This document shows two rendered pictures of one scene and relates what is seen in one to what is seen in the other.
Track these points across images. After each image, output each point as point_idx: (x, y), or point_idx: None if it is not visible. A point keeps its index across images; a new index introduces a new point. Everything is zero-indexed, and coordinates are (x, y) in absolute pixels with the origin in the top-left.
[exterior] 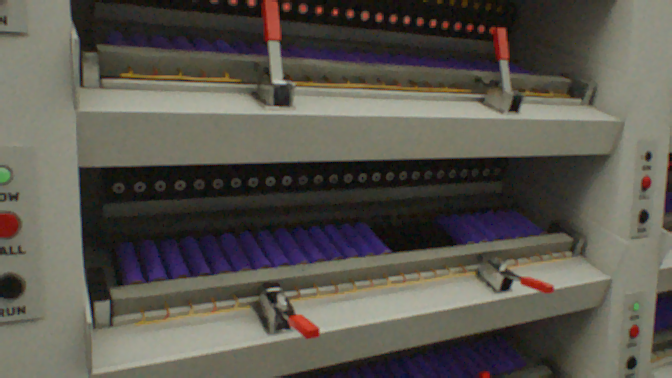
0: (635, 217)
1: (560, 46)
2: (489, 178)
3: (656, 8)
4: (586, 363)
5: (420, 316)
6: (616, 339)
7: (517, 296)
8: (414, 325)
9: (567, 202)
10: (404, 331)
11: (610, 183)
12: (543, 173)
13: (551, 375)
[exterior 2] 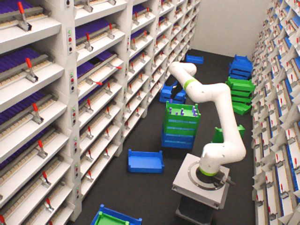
0: (126, 49)
1: (112, 15)
2: None
3: (129, 11)
4: (119, 76)
5: (104, 76)
6: (124, 71)
7: (114, 69)
8: (103, 78)
9: (114, 47)
10: (102, 79)
11: (123, 44)
12: None
13: (113, 79)
